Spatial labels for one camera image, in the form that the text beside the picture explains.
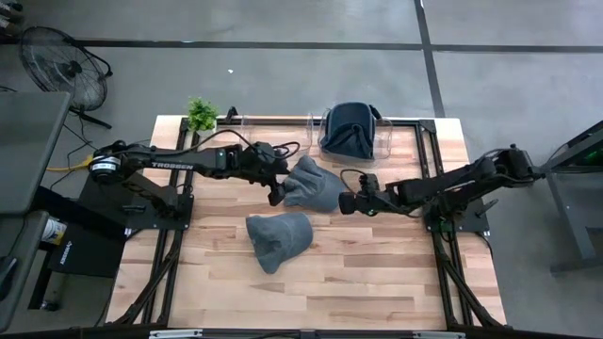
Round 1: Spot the grey hat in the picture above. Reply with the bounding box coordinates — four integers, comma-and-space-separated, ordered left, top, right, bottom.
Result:
244, 211, 315, 276
282, 154, 349, 214

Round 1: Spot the dark navy hat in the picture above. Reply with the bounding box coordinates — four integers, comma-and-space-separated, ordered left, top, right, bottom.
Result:
328, 101, 382, 142

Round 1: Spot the clear plastic bin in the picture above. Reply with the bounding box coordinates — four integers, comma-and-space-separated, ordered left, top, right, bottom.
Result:
238, 114, 315, 161
308, 110, 395, 166

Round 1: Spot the small green potted plant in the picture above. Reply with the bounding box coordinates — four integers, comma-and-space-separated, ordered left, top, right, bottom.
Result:
187, 95, 220, 138

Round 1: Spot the black box with white print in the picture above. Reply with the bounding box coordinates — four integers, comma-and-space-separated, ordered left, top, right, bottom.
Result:
46, 220, 128, 279

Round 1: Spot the black metal stand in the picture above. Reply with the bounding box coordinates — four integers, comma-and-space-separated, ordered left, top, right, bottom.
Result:
541, 120, 603, 275

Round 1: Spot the black floor fan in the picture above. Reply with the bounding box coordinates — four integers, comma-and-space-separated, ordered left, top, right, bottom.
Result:
18, 25, 114, 131

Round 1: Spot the white labelled can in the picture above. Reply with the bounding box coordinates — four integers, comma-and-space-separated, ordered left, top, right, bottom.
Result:
41, 217, 69, 247

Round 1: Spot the grey desk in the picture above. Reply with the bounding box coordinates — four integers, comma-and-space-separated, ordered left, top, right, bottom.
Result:
0, 91, 72, 216

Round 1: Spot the grey side table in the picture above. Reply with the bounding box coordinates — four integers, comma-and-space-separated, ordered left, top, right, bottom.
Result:
0, 210, 51, 333

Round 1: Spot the black aluminium table frame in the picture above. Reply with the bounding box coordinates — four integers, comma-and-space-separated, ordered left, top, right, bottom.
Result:
110, 115, 509, 339

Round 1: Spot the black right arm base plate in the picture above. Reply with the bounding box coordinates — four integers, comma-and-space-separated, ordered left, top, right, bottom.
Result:
421, 192, 491, 234

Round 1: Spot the silver aluminium bracket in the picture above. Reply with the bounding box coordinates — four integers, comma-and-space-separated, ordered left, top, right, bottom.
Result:
413, 331, 466, 339
149, 329, 204, 339

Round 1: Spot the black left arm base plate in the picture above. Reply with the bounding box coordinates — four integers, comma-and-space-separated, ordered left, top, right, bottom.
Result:
77, 176, 194, 232

